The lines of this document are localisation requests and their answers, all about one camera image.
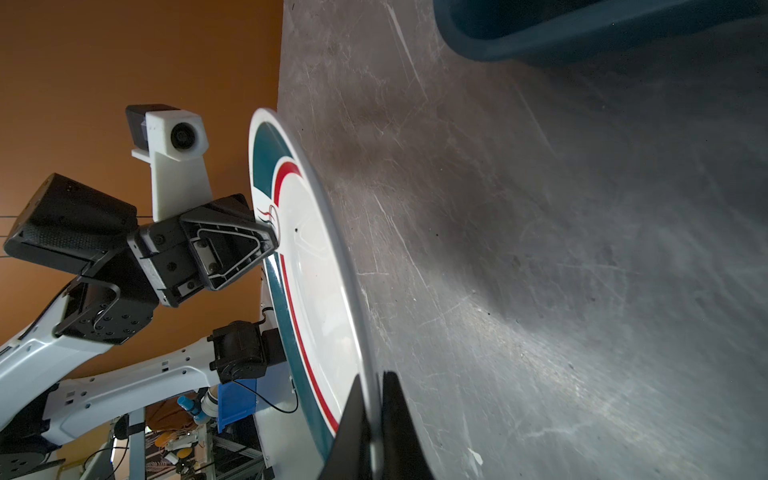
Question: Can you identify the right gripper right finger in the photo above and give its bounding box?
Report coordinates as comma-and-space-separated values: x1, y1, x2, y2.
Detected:
381, 371, 434, 480

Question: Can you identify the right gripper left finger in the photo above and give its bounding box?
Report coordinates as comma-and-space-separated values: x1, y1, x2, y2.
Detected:
318, 377, 372, 480

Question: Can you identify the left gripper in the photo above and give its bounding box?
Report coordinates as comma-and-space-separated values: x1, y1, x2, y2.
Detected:
3, 173, 279, 345

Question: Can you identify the white plate green red rim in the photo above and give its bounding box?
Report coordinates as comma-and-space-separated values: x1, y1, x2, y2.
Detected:
248, 108, 383, 479

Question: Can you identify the teal plastic bin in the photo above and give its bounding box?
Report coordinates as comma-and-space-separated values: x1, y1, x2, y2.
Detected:
433, 0, 767, 67

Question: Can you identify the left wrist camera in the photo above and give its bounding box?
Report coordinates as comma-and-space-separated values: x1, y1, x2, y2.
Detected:
125, 104, 213, 222

